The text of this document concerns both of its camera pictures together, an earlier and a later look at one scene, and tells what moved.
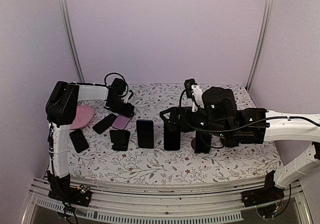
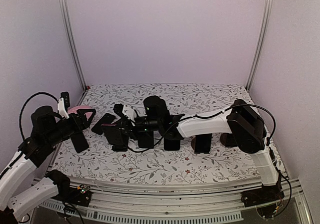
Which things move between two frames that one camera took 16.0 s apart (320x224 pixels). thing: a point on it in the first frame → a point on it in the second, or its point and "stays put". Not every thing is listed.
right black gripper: x=172 y=124 → x=127 y=125
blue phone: x=145 y=128 stays put
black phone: x=203 y=142 stays put
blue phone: x=172 y=140 stays put
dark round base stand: x=193 y=143 stays put
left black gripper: x=127 y=112 → x=84 y=123
